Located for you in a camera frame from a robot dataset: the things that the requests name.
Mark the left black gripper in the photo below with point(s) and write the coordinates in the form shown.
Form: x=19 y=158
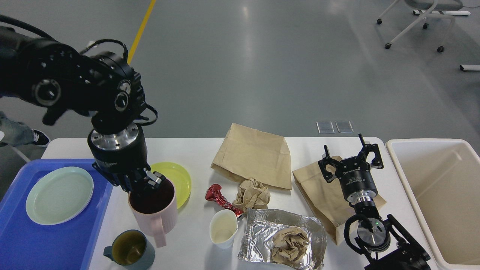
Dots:
x=121 y=159

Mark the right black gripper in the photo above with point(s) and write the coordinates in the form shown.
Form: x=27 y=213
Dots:
x=354 y=178

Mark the pink mug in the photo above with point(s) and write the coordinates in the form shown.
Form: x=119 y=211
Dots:
x=157 y=213

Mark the yellow plastic plate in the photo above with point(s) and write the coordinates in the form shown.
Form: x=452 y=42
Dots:
x=179 y=176

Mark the dark teal mug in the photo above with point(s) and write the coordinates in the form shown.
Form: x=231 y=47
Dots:
x=131 y=250

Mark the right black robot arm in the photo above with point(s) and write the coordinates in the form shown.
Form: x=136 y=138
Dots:
x=385 y=243

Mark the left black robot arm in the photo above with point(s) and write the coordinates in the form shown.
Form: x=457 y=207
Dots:
x=40 y=70

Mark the right floor outlet plate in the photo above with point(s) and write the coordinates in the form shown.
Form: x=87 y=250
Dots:
x=344 y=126

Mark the floor outlet plate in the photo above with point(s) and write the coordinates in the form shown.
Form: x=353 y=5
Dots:
x=325 y=127
x=344 y=126

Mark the brown paper bag under gripper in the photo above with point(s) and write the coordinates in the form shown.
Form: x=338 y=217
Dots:
x=325 y=200

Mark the left floor outlet plate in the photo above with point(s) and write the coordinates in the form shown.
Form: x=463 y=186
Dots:
x=325 y=127

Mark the red foil wrapper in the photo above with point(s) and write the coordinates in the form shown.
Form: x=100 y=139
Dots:
x=213 y=193

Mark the pale green plate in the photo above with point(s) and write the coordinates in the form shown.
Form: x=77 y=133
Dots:
x=59 y=196

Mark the white paper cup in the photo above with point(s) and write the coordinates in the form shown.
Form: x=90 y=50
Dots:
x=222 y=229

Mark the white plastic bin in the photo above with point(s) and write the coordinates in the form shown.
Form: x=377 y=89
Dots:
x=441 y=178

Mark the crumpled paper in tray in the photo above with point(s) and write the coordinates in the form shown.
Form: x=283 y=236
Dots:
x=289 y=246

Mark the large brown paper bag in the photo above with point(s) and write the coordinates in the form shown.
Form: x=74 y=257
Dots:
x=250 y=153

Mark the crumpled brown paper ball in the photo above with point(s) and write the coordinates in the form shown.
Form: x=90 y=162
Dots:
x=252 y=195

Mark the aluminium foil tray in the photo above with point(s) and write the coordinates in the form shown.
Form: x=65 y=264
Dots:
x=261 y=225

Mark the black white sneaker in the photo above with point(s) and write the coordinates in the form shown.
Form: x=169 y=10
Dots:
x=40 y=138

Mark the blue plastic tray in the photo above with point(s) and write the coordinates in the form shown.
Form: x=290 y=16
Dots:
x=26 y=245

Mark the person leg in jeans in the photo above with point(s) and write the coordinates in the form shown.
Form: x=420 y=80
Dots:
x=15 y=133

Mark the white bar on floor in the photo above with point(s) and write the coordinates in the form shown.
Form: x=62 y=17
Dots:
x=469 y=67

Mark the office chair with castors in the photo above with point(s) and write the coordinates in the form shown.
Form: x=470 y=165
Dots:
x=430 y=9

